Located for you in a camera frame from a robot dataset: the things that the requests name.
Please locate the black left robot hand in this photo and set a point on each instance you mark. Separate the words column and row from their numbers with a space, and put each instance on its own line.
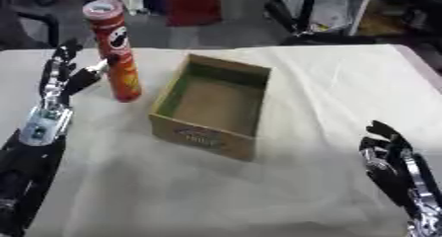
column 56, row 83

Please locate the black stand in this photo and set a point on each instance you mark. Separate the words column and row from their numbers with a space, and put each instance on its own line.
column 311, row 30

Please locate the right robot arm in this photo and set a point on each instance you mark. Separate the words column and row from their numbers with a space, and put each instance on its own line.
column 426, row 211

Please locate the red chips can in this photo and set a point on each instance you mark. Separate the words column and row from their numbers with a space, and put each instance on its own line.
column 118, row 53

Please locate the red bag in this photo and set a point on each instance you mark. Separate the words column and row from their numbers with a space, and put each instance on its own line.
column 191, row 4

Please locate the tan cardboard box green inside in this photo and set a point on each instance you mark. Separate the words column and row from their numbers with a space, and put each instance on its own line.
column 210, row 111

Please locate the black chair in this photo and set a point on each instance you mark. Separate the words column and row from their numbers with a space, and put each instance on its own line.
column 26, row 30

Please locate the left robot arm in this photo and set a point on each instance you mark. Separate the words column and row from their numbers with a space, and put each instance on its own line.
column 31, row 155

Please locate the white table leg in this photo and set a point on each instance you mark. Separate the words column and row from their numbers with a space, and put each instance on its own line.
column 361, row 9

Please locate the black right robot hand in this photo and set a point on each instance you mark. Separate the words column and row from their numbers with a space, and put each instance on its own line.
column 387, row 168

